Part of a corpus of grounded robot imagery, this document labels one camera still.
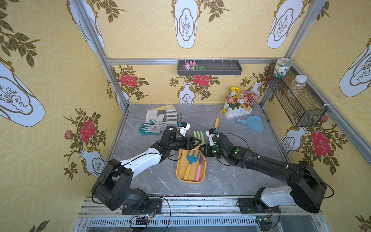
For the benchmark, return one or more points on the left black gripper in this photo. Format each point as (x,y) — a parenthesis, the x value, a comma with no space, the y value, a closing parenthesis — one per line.
(191,143)

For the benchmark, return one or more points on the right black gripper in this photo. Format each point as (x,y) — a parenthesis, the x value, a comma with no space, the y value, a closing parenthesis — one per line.
(205,149)

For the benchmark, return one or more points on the blue rake yellow handle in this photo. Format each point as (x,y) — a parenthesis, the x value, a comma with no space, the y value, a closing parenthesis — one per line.
(192,157)

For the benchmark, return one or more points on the yellow plastic storage tray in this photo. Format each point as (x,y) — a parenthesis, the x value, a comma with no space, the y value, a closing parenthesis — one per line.
(191,166)

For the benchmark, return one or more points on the purple rake pink handle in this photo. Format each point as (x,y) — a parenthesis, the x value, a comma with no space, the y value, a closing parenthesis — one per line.
(198,174)

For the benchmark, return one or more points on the blue fork yellow handle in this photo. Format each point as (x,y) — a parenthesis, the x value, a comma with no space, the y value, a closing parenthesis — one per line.
(216,123)

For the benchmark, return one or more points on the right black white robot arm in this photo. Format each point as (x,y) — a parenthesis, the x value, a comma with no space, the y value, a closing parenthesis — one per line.
(304,187)

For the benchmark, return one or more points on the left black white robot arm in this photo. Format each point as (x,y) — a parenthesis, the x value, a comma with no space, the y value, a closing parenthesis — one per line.
(112,187)

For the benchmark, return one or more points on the white grey work glove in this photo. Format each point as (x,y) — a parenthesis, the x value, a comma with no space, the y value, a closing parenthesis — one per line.
(163,114)

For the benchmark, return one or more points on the blue plastic dustpan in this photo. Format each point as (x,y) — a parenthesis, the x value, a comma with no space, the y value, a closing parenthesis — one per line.
(254,123)

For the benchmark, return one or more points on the teal white garden glove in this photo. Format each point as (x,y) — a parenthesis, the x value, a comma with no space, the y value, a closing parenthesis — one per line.
(153,127)

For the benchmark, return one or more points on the flowers in white fence pot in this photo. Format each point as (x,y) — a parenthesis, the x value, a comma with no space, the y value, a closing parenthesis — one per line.
(239,103)

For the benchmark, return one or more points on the pink artificial flowers on shelf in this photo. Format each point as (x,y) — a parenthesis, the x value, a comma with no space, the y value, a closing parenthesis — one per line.
(191,65)

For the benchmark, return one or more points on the jar with green label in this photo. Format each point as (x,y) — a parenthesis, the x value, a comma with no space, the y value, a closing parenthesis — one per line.
(282,67)

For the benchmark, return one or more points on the clear jar white lid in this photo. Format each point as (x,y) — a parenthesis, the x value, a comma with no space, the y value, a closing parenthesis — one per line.
(297,86)

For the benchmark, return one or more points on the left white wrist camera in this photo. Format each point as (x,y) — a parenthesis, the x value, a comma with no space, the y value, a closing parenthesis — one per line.
(183,128)

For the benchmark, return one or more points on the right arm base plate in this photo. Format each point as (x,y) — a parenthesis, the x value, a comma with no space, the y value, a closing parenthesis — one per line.
(249,206)

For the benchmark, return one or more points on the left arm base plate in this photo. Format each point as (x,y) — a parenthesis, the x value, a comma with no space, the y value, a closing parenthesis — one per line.
(154,205)

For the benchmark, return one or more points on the grey wall shelf tray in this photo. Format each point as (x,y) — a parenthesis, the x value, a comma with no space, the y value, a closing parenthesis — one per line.
(213,67)

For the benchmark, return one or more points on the right circuit board with wires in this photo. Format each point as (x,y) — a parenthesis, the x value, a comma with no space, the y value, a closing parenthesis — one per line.
(264,224)

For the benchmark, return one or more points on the circuit board with wires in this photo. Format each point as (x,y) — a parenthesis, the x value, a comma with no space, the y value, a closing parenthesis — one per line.
(264,224)
(140,223)

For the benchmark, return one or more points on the left circuit board with wires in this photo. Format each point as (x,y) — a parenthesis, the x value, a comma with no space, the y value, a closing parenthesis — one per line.
(140,223)

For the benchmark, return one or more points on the black wire mesh basket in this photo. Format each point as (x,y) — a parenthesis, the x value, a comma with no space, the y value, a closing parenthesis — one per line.
(303,109)

